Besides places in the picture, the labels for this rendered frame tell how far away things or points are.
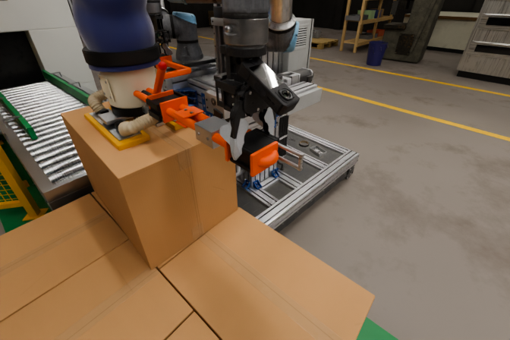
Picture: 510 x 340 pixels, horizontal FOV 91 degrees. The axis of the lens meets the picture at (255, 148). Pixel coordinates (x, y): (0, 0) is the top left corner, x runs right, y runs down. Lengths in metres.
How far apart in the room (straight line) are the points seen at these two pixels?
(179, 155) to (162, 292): 0.44
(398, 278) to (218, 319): 1.15
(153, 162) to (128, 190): 0.10
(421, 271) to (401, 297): 0.24
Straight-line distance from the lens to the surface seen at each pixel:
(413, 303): 1.72
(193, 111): 0.69
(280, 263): 0.98
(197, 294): 0.94
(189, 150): 0.81
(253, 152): 0.47
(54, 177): 1.68
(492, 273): 2.09
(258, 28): 0.44
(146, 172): 0.77
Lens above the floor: 1.35
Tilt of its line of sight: 32 degrees down
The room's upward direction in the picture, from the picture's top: straight up
